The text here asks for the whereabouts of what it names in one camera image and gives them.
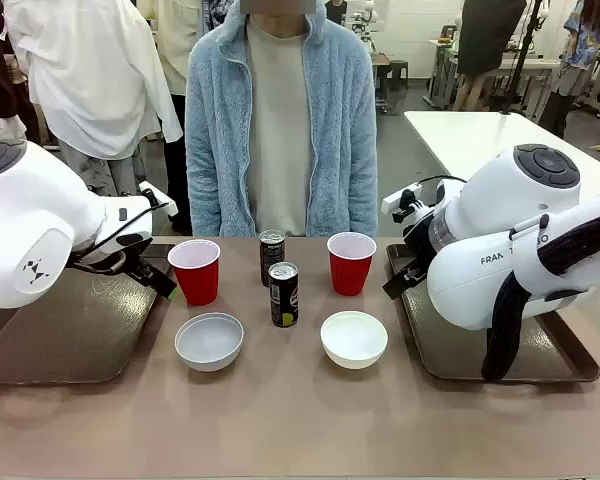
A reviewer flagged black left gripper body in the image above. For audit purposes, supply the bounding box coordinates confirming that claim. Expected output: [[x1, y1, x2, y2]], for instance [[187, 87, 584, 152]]
[[110, 243, 154, 280]]

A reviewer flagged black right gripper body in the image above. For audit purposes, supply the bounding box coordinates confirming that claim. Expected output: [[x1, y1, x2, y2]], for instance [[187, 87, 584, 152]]
[[402, 219, 434, 274]]

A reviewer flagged greyish white bowl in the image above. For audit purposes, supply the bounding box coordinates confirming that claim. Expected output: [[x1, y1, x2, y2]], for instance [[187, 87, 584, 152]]
[[174, 312, 245, 373]]

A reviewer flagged black can with green mark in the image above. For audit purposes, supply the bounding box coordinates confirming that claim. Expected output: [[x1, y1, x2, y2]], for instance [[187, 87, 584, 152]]
[[268, 261, 300, 329]]

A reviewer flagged person's left forearm blue sleeve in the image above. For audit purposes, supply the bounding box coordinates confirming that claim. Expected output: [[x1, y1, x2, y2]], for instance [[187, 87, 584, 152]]
[[324, 144, 380, 238]]

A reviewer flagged person's right forearm blue sleeve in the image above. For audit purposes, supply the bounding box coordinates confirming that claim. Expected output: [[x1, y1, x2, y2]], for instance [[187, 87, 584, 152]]
[[185, 144, 234, 238]]

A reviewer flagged red plastic cup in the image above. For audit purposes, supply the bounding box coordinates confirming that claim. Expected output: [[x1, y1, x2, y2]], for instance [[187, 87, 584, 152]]
[[326, 232, 377, 297], [167, 239, 222, 307]]

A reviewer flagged brown plastic tray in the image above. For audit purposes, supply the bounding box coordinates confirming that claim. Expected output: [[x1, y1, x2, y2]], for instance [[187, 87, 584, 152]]
[[383, 243, 600, 384], [0, 243, 179, 386]]

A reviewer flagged white table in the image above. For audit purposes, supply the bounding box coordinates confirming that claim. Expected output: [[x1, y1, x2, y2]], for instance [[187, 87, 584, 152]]
[[403, 110, 600, 201]]

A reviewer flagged black drink can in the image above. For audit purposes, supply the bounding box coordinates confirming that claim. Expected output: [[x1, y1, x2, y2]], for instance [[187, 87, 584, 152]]
[[258, 229, 287, 289]]

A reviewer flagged black stool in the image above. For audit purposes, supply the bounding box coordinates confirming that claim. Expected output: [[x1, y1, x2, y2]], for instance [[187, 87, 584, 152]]
[[372, 54, 410, 114]]

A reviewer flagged person in blue fleece jacket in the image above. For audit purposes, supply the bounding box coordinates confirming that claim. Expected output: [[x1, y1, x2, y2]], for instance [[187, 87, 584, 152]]
[[184, 0, 380, 239]]

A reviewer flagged person in white shirt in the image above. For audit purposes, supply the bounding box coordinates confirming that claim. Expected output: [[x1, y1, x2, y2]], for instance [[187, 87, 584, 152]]
[[7, 0, 184, 197]]

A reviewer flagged black tripod pole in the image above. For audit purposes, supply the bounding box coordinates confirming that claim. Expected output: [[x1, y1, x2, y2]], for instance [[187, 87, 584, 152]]
[[498, 0, 544, 116]]

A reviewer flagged white workbench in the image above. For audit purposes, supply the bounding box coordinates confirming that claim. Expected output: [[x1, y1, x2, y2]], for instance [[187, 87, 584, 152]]
[[427, 38, 564, 109]]

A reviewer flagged person in dark dress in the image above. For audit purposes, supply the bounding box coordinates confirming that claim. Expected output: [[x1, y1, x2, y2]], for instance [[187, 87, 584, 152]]
[[452, 0, 529, 112]]

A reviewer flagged person in cream top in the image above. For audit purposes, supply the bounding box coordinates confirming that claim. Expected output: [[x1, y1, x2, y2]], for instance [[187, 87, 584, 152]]
[[149, 0, 211, 236]]

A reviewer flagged person in blue patterned shirt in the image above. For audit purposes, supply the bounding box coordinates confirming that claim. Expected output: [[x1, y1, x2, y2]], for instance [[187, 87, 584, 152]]
[[537, 0, 600, 142]]

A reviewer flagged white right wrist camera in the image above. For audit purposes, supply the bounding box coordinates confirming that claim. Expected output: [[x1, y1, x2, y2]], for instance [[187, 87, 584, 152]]
[[382, 183, 424, 222]]

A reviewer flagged black cable bundle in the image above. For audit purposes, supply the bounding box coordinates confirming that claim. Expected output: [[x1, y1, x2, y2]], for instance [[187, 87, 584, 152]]
[[481, 202, 600, 384]]

